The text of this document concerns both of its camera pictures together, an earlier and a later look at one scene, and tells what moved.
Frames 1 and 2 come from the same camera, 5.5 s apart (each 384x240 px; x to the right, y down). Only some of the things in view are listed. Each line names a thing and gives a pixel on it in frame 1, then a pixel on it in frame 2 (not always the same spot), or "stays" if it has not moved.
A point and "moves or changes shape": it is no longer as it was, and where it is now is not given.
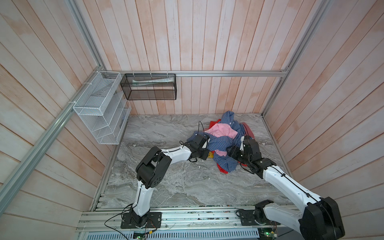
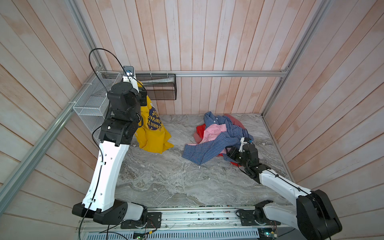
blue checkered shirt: (228, 163) moves or changes shape
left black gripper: (204, 157) -> (142, 95)
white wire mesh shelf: (104, 107) stays
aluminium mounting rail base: (182, 222) stays
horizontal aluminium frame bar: (201, 73) stays
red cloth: (212, 123) -> (200, 130)
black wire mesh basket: (149, 86) stays
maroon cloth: (248, 131) -> (237, 123)
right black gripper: (232, 151) stays
